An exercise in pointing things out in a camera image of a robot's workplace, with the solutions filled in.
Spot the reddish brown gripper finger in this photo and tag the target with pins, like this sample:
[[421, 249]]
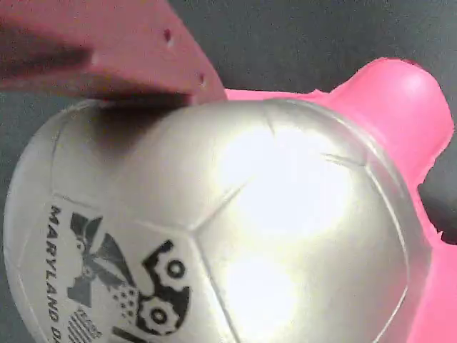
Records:
[[118, 50]]

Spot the red turtle toy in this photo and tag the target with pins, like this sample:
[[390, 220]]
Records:
[[271, 221]]

